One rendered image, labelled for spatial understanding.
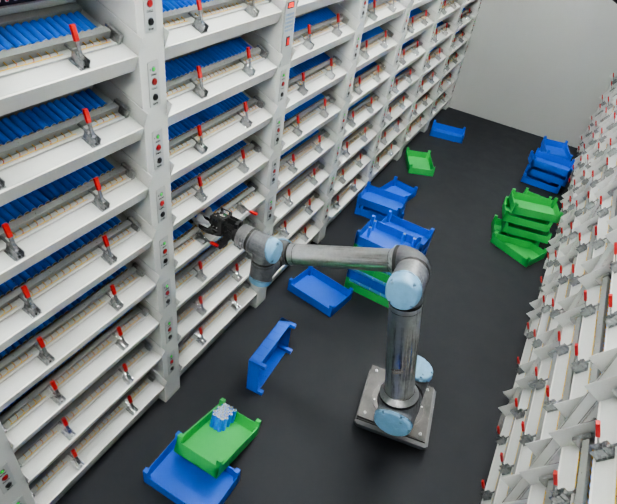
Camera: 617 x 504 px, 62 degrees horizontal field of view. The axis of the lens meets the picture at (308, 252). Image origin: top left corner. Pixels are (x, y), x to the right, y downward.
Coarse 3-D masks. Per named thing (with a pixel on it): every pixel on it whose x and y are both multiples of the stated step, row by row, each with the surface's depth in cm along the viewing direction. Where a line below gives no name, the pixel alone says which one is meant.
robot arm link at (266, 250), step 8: (256, 232) 187; (248, 240) 186; (256, 240) 185; (264, 240) 185; (272, 240) 185; (248, 248) 187; (256, 248) 185; (264, 248) 184; (272, 248) 183; (280, 248) 188; (256, 256) 187; (264, 256) 185; (272, 256) 184; (264, 264) 188
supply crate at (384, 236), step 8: (368, 224) 282; (376, 224) 284; (384, 224) 281; (360, 232) 268; (376, 232) 283; (384, 232) 284; (392, 232) 281; (400, 232) 279; (360, 240) 270; (368, 240) 268; (376, 240) 277; (384, 240) 278; (392, 240) 279; (400, 240) 280; (408, 240) 278; (416, 240) 276; (416, 248) 271
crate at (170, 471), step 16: (160, 464) 199; (176, 464) 200; (192, 464) 200; (144, 480) 192; (160, 480) 194; (176, 480) 195; (192, 480) 196; (208, 480) 196; (224, 480) 197; (176, 496) 185; (192, 496) 191; (208, 496) 192; (224, 496) 188
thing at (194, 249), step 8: (248, 184) 226; (256, 184) 226; (256, 192) 227; (264, 192) 226; (232, 200) 217; (248, 200) 222; (256, 200) 224; (248, 208) 219; (256, 208) 227; (240, 216) 214; (192, 224) 200; (176, 240) 192; (192, 240) 195; (216, 240) 206; (192, 248) 193; (200, 248) 195; (176, 256) 188; (184, 256) 189; (192, 256) 192; (176, 264) 182; (184, 264) 190
